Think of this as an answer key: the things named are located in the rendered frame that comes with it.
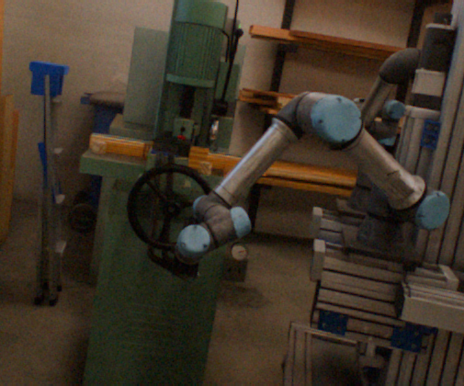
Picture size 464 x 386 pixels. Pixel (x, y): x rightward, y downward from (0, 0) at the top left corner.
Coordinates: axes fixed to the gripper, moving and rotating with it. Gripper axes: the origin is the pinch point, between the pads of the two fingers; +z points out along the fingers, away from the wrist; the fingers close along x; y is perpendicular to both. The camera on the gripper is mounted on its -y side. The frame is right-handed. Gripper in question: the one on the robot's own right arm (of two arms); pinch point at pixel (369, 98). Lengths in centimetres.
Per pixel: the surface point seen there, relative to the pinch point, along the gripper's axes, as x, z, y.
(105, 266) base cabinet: -119, -74, 56
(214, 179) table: -81, -76, 24
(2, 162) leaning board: -190, 62, 44
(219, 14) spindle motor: -80, -65, -34
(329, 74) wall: 30, 178, -6
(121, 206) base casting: -113, -74, 34
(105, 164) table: -119, -74, 19
